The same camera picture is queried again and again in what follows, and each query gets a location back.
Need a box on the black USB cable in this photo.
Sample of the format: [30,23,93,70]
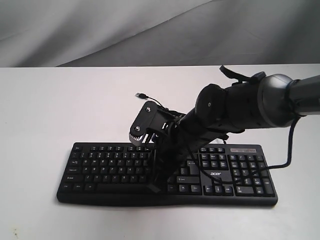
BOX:
[135,92,227,145]

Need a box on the black acer keyboard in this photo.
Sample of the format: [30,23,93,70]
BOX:
[56,142,278,207]

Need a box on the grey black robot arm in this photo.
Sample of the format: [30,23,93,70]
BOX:
[149,66,320,193]

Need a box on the grey backdrop cloth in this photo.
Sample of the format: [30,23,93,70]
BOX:
[0,0,320,67]

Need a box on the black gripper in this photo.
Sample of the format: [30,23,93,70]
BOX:
[147,110,245,193]

